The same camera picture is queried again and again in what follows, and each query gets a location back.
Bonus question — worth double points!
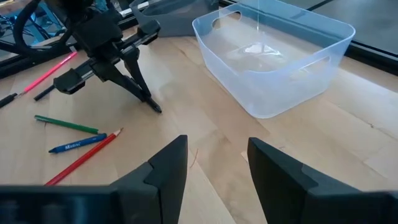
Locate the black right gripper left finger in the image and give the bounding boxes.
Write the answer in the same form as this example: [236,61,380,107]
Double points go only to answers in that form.
[110,134,188,224]

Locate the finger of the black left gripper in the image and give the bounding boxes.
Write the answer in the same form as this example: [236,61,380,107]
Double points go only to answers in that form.
[121,46,163,114]
[91,58,146,102]

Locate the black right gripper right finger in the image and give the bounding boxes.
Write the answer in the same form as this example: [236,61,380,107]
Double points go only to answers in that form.
[247,137,358,224]

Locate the red pencil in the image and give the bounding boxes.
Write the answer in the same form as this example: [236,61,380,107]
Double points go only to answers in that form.
[45,127,124,187]

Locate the thin brown strand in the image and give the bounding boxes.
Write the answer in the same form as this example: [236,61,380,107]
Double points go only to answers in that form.
[190,148,199,169]

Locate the white metal bar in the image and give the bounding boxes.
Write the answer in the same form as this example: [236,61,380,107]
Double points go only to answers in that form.
[119,1,150,18]

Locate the pink pen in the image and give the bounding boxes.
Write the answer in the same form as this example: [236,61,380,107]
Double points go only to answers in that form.
[19,51,78,96]

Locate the grey pen far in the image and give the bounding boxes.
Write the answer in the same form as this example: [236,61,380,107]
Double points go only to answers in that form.
[34,114,100,135]

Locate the black pen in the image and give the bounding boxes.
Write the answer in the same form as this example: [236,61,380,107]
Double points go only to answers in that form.
[33,84,57,102]
[0,92,19,109]

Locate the blue crayon with white print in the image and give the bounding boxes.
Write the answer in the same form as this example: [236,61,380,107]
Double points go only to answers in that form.
[48,133,108,154]

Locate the thick black cable loop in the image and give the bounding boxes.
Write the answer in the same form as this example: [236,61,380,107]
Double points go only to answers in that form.
[12,0,75,56]

